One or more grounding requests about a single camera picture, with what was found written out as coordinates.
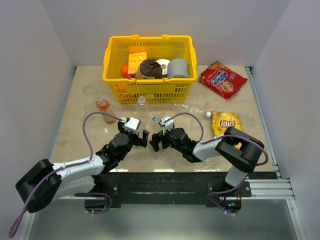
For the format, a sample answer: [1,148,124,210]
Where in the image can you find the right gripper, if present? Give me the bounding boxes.
[148,126,184,154]

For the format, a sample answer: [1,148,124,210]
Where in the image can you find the clear bottle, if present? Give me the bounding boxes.
[136,95,149,129]
[172,101,212,118]

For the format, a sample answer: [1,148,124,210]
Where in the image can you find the orange tea bottle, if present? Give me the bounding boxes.
[95,95,116,125]

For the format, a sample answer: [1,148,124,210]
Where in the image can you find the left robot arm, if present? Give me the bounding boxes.
[15,122,150,213]

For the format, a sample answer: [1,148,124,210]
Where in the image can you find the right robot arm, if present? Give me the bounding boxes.
[149,127,269,197]

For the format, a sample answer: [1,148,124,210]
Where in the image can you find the yellow chips bag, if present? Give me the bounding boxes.
[210,111,243,136]

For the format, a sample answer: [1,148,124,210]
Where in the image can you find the brown wrapped package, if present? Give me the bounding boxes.
[135,59,163,80]

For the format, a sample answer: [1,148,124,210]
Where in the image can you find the grey tape roll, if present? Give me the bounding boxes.
[167,58,190,79]

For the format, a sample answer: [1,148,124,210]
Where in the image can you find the white tape roll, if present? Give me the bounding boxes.
[156,58,171,78]

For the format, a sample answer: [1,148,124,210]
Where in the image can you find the orange ball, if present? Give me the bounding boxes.
[121,64,129,77]

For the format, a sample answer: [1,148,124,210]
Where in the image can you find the orange juice carton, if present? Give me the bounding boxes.
[127,52,147,75]

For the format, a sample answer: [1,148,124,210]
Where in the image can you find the red snack bag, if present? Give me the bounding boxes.
[198,61,248,99]

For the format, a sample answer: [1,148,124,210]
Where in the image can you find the yellow plastic shopping basket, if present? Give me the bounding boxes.
[102,34,197,104]

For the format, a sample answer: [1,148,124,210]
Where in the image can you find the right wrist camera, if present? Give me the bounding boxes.
[159,116,175,135]

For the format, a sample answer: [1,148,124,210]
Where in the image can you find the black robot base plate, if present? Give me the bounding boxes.
[74,171,252,211]

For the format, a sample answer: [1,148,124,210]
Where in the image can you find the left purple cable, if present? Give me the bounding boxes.
[8,112,126,238]

